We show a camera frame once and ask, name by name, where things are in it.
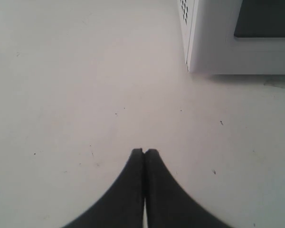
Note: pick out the white microwave door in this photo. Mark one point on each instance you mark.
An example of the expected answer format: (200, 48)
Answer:
(242, 54)

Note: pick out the white microwave oven body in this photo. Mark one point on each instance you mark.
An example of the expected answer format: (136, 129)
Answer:
(240, 35)

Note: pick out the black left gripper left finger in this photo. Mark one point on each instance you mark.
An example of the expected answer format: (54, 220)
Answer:
(122, 205)

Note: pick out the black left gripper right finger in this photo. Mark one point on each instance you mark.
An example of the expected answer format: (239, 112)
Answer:
(167, 204)

